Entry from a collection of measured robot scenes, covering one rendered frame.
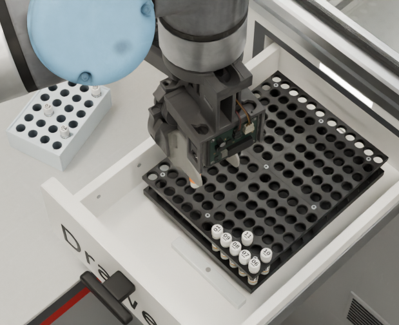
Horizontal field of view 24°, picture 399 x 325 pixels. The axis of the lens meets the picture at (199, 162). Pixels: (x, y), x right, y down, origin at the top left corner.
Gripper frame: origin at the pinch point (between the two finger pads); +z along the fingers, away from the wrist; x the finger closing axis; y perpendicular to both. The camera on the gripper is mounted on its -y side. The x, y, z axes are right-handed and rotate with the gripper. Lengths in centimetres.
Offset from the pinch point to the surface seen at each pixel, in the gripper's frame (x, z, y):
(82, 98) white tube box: -1.3, 18.2, -26.0
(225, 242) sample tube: -0.4, 6.8, 7.5
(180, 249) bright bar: -3.3, 13.1, 2.6
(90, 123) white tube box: -1.9, 19.5, -22.8
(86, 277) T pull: -15.0, 6.8, 3.3
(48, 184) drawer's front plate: -13.4, 5.1, -8.0
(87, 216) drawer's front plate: -11.8, 5.1, -2.2
